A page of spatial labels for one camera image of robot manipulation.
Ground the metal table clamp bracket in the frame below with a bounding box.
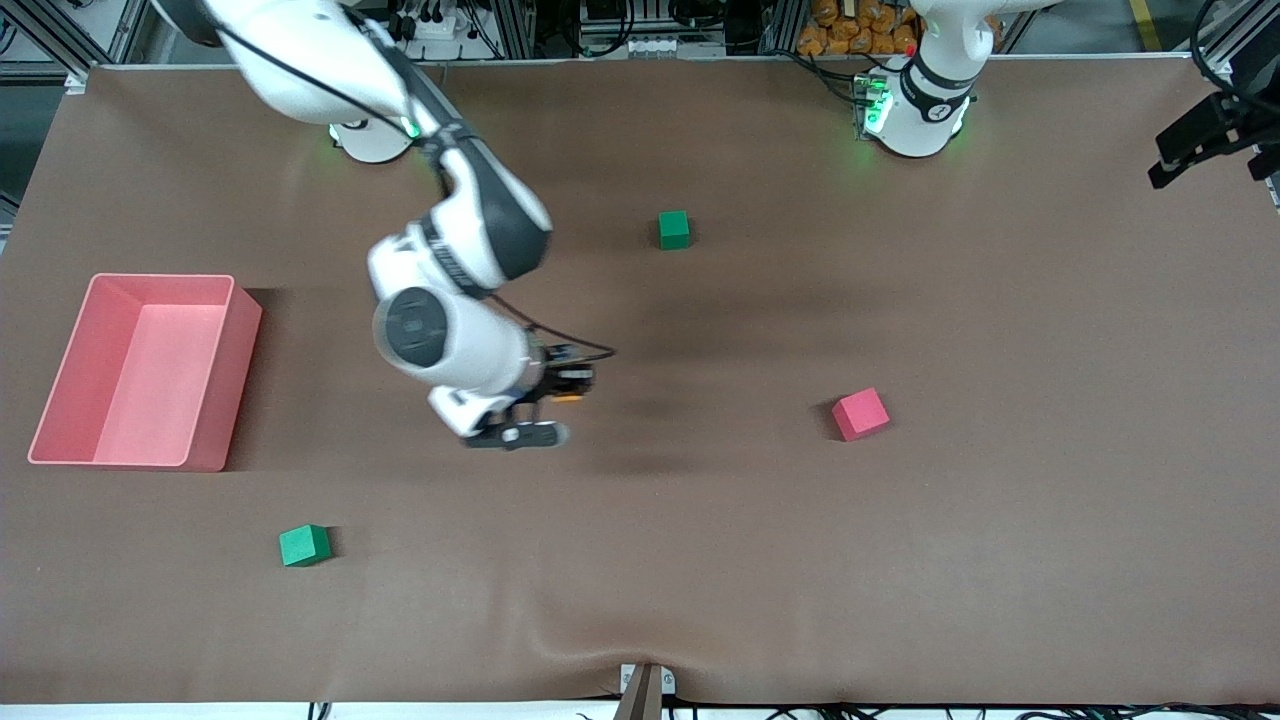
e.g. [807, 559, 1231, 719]
[618, 662, 677, 720]

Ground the pink plastic bin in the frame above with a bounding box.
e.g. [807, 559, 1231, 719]
[27, 273, 264, 472]

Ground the black mounted bracket device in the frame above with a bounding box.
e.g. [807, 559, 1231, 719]
[1148, 40, 1280, 191]

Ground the pink cube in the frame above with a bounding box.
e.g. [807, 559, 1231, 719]
[832, 388, 891, 442]

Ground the small electronics box green light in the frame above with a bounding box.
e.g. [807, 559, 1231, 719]
[853, 72, 891, 136]

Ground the aluminium frame profile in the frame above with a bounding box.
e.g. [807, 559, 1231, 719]
[1190, 0, 1280, 101]
[0, 0, 151, 83]

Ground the pile of orange packets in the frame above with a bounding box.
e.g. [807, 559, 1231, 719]
[798, 0, 921, 57]

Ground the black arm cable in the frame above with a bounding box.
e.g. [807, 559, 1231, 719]
[205, 20, 617, 363]

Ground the white power strip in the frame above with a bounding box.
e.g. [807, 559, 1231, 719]
[403, 0, 473, 47]

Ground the brown table cover mat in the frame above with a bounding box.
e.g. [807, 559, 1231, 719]
[0, 58, 1280, 706]

